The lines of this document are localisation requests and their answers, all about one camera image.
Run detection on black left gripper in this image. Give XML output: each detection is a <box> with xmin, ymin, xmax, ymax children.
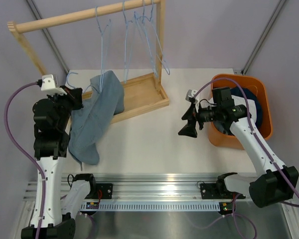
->
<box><xmin>47</xmin><ymin>85</ymin><xmax>84</xmax><ymax>130</ymax></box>

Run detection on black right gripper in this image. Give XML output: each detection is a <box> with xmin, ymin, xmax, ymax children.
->
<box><xmin>179</xmin><ymin>101</ymin><xmax>221</xmax><ymax>138</ymax></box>

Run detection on light blue jacket hanger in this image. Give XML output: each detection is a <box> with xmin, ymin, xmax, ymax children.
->
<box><xmin>65</xmin><ymin>70</ymin><xmax>97</xmax><ymax>93</ymax></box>

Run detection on light denim jacket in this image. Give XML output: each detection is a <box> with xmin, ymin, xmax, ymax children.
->
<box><xmin>68</xmin><ymin>70</ymin><xmax>125</xmax><ymax>165</ymax></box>

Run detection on white shirt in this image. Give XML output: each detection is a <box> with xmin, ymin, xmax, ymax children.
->
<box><xmin>230</xmin><ymin>94</ymin><xmax>257</xmax><ymax>120</ymax></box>

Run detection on dark blue denim garment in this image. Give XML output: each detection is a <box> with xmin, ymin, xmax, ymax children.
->
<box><xmin>214</xmin><ymin>86</ymin><xmax>264</xmax><ymax>136</ymax></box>

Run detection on light blue shirt hanger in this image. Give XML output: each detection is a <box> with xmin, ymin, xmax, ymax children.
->
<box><xmin>95</xmin><ymin>5</ymin><xmax>112</xmax><ymax>92</ymax></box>

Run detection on light blue grey-skirt hanger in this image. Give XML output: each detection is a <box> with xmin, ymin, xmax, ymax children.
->
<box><xmin>142</xmin><ymin>0</ymin><xmax>171</xmax><ymax>75</ymax></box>

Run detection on light blue dark-denim hanger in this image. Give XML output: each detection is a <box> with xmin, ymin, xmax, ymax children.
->
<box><xmin>122</xmin><ymin>0</ymin><xmax>135</xmax><ymax>84</ymax></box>

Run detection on light blue skirt hanger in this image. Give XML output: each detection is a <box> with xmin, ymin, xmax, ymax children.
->
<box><xmin>134</xmin><ymin>0</ymin><xmax>158</xmax><ymax>77</ymax></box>

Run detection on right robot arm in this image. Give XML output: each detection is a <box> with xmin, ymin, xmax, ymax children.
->
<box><xmin>178</xmin><ymin>87</ymin><xmax>299</xmax><ymax>208</ymax></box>

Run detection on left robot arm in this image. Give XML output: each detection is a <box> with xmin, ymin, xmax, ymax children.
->
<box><xmin>21</xmin><ymin>86</ymin><xmax>98</xmax><ymax>239</ymax></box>

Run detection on wooden clothes rack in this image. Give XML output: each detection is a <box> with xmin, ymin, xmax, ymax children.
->
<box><xmin>7</xmin><ymin>0</ymin><xmax>169</xmax><ymax>123</ymax></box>

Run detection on orange plastic basket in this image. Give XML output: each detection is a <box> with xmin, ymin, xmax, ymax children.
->
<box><xmin>208</xmin><ymin>74</ymin><xmax>273</xmax><ymax>150</ymax></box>

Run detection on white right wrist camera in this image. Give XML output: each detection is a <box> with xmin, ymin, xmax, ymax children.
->
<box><xmin>185</xmin><ymin>90</ymin><xmax>200</xmax><ymax>112</ymax></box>

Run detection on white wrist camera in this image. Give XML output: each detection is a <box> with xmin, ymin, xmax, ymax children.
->
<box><xmin>185</xmin><ymin>90</ymin><xmax>200</xmax><ymax>112</ymax></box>
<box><xmin>41</xmin><ymin>74</ymin><xmax>67</xmax><ymax>97</ymax></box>

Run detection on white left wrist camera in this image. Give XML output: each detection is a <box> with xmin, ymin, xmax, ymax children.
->
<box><xmin>41</xmin><ymin>74</ymin><xmax>67</xmax><ymax>97</ymax></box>

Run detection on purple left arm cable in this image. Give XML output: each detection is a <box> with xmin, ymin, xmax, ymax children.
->
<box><xmin>3</xmin><ymin>81</ymin><xmax>47</xmax><ymax>239</ymax></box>

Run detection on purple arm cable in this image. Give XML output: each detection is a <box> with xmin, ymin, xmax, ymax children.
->
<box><xmin>194</xmin><ymin>77</ymin><xmax>299</xmax><ymax>208</ymax></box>
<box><xmin>3</xmin><ymin>81</ymin><xmax>47</xmax><ymax>239</ymax></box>

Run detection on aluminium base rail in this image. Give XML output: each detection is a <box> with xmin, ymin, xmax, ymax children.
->
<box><xmin>22</xmin><ymin>173</ymin><xmax>294</xmax><ymax>212</ymax></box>

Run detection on aluminium corner post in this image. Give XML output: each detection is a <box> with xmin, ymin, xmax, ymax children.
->
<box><xmin>24</xmin><ymin>0</ymin><xmax>69</xmax><ymax>74</ymax></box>
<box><xmin>240</xmin><ymin>0</ymin><xmax>289</xmax><ymax>75</ymax></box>

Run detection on left aluminium corner post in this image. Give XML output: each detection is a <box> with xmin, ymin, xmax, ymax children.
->
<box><xmin>24</xmin><ymin>0</ymin><xmax>69</xmax><ymax>74</ymax></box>

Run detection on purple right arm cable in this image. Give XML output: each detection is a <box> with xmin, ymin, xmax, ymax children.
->
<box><xmin>194</xmin><ymin>77</ymin><xmax>299</xmax><ymax>208</ymax></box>

